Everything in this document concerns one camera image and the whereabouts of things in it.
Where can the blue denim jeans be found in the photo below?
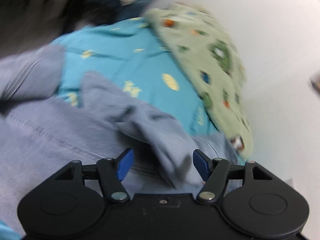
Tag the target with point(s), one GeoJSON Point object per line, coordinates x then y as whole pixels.
{"type": "Point", "coordinates": [62, 135]}

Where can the dark cloth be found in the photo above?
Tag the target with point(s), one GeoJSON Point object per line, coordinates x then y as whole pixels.
{"type": "Point", "coordinates": [50, 7]}

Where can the green printed fleece blanket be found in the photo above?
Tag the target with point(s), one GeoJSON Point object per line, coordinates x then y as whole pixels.
{"type": "Point", "coordinates": [200, 55]}

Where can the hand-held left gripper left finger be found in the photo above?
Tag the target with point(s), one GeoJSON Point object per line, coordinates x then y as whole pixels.
{"type": "Point", "coordinates": [125, 164]}

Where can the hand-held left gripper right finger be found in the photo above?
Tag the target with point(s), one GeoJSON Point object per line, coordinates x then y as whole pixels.
{"type": "Point", "coordinates": [200, 165]}

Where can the blue cushion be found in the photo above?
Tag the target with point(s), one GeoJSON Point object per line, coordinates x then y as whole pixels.
{"type": "Point", "coordinates": [130, 7]}

